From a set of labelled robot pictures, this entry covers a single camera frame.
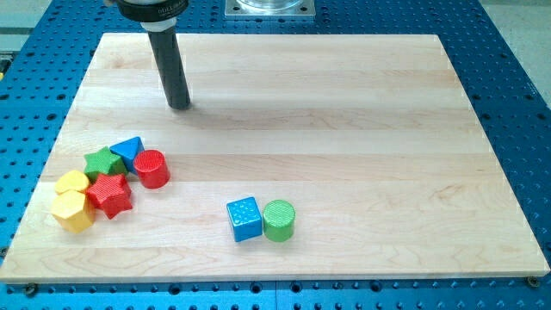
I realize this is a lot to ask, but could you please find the red cylinder block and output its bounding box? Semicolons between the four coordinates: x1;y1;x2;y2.
133;150;170;189

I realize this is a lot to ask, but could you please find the green cylinder block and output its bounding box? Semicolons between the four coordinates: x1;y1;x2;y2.
263;200;296;242

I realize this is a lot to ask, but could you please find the black robot arm flange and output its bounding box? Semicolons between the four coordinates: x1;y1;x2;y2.
106;0;189;33

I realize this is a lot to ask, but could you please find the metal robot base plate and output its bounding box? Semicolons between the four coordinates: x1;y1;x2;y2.
225;0;316;17

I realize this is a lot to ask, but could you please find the red star block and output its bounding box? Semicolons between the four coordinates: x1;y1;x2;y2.
86;173;133;220

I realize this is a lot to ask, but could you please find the right board clamp screw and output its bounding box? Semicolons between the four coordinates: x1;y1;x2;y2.
525;276;540;288

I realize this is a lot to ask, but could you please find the blue cube block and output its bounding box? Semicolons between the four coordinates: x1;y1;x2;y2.
226;196;263;242

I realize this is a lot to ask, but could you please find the board clamp screw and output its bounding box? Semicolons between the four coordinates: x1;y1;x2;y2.
22;282;39;298
525;276;540;288

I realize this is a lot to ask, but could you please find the yellow hexagon block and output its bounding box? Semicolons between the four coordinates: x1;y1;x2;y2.
51;190;96;233

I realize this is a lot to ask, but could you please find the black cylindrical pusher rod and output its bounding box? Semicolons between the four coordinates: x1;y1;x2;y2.
147;27;191;110

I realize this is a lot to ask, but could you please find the green star block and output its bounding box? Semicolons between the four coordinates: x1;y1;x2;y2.
84;146;128;183

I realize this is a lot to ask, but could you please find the left board clamp screw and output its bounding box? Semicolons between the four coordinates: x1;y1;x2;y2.
22;282;39;298

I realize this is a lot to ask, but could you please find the blue triangle block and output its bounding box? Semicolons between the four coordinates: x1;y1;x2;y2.
109;136;145;174

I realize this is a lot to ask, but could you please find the yellow heart block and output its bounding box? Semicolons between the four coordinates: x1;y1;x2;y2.
54;170;90;195

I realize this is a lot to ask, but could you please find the light wooden board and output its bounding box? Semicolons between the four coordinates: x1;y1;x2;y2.
1;33;549;283

